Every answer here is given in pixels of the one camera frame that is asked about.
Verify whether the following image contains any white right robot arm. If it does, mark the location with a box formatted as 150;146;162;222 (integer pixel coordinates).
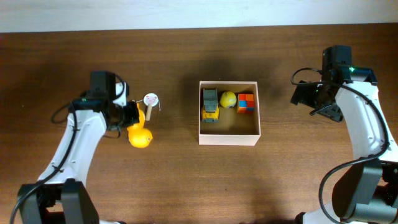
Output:
291;65;397;223

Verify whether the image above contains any pink cardboard box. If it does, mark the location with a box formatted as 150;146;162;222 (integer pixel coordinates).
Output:
198;81;261;146

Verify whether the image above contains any colourful puzzle cube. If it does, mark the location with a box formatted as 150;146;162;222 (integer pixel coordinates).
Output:
237;93;255;114

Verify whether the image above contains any yellow ball toy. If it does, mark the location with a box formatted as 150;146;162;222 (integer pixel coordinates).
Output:
220;91;237;109

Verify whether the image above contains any orange rubber dolphin toy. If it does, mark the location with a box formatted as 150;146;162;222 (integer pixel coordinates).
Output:
127;104;153;149

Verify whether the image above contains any pig face rattle drum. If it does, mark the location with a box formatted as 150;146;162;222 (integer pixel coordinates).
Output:
136;93;161;121

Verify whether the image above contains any yellow grey toy truck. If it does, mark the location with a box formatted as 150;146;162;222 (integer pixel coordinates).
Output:
201;89;220;123

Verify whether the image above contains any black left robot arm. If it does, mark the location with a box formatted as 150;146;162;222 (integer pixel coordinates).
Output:
9;81;139;223

